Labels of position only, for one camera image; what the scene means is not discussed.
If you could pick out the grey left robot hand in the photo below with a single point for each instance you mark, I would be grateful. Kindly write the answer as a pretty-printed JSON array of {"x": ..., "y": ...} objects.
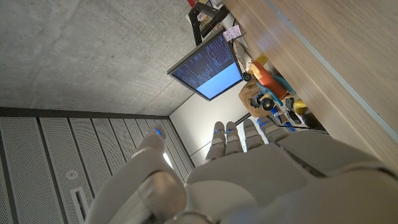
[{"x": 264, "y": 186}]

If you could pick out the teal orange toy airplane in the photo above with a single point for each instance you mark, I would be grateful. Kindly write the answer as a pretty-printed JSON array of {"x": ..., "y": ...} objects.
[{"x": 267, "y": 81}]

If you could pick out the black computer monitor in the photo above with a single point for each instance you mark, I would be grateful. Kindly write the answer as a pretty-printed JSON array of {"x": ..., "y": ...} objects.
[{"x": 208, "y": 68}]

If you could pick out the pink sticky note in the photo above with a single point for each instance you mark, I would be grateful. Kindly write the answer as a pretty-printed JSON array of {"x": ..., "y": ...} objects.
[{"x": 232, "y": 33}]

